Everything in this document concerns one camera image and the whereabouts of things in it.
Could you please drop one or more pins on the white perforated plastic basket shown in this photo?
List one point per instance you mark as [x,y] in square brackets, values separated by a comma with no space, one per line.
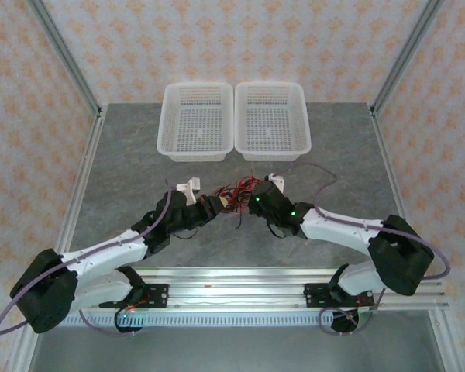
[269,133]
[197,133]

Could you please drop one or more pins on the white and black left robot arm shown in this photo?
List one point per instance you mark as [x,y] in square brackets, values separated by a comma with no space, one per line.
[100,253]

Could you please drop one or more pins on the aluminium table edge rail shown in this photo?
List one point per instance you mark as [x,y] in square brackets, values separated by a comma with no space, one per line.
[81,174]
[389,174]

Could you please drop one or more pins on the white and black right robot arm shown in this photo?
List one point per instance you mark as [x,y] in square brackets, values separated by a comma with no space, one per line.
[341,232]

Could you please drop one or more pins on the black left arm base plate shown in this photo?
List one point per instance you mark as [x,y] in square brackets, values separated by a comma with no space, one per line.
[159,296]

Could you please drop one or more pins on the aluminium frame post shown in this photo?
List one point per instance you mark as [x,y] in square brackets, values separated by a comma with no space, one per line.
[67,58]
[407,58]

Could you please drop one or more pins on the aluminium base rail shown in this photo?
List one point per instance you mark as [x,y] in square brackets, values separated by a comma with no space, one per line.
[232,288]

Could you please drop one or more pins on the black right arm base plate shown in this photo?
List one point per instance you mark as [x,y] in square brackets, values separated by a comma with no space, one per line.
[317,294]

